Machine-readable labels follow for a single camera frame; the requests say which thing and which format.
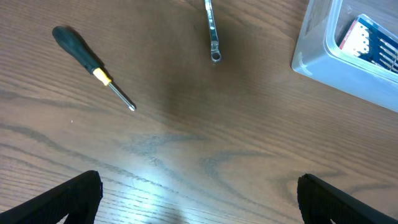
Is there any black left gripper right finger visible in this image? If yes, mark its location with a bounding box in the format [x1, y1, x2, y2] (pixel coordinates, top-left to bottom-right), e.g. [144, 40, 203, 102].
[297, 174, 397, 224]

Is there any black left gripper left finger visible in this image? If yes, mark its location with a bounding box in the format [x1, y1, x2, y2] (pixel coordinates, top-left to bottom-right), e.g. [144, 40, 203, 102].
[1, 170, 103, 224]

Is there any silver double ring wrench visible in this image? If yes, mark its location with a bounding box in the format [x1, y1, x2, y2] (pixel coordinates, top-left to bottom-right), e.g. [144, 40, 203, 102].
[204, 0, 221, 63]

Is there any clear plastic container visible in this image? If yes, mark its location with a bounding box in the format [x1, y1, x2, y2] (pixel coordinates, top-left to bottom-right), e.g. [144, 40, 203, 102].
[291, 0, 397, 111]

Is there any black yellow screwdriver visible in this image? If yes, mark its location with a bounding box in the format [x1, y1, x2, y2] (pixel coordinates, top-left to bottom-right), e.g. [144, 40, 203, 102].
[52, 26, 136, 111]

